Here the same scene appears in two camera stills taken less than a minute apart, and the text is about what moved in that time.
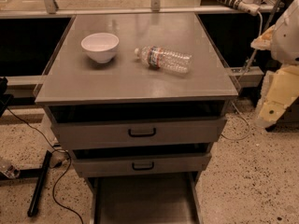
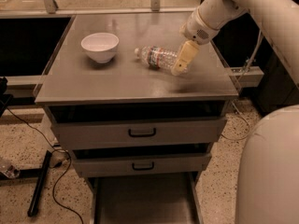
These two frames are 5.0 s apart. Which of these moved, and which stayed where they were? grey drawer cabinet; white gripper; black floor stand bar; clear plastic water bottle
Moved: white gripper
Stayed: black floor stand bar; clear plastic water bottle; grey drawer cabinet
